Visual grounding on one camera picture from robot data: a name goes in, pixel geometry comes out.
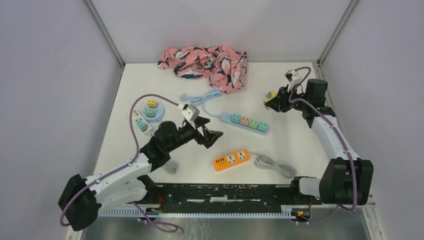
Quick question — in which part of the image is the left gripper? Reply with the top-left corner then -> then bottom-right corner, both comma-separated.
166,116 -> 223,153

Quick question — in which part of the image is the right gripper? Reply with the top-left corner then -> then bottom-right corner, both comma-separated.
266,84 -> 310,113

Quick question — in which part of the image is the yellow plug adapter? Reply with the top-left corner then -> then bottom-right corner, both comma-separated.
263,91 -> 277,104

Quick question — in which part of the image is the grey power strip cable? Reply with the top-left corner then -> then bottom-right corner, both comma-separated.
249,152 -> 297,180

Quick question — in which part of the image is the orange power strip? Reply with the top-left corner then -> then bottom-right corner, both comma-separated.
212,149 -> 251,172

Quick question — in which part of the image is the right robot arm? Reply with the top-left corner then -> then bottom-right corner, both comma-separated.
263,79 -> 374,208

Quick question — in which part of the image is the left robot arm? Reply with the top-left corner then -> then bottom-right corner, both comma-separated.
58,116 -> 223,231

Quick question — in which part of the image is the round blue socket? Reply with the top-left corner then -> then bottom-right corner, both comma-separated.
141,103 -> 165,123

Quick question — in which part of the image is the green adapter on round socket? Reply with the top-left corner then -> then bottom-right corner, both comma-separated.
143,107 -> 156,118

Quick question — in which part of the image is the yellow adapter on round socket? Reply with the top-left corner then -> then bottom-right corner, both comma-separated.
147,99 -> 158,109

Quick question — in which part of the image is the green adapter on strip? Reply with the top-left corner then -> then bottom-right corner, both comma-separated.
248,119 -> 259,130

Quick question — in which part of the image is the pink adapter on strip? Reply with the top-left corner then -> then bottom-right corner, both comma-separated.
239,116 -> 250,127

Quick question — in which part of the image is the pink patterned cloth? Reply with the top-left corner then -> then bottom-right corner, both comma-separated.
157,45 -> 248,94

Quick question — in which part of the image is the teal adapter on white strip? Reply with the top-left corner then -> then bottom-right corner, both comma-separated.
135,119 -> 148,132

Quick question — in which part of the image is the white power strip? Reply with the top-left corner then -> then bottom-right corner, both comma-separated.
132,109 -> 154,136

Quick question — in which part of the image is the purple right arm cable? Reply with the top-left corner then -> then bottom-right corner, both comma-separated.
287,66 -> 359,225

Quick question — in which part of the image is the light blue strip cable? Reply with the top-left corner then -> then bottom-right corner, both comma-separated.
180,88 -> 224,118

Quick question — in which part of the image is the grey white-strip cable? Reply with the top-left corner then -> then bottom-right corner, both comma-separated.
161,160 -> 180,175

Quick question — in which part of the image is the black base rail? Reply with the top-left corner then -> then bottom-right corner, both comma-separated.
137,183 -> 322,220

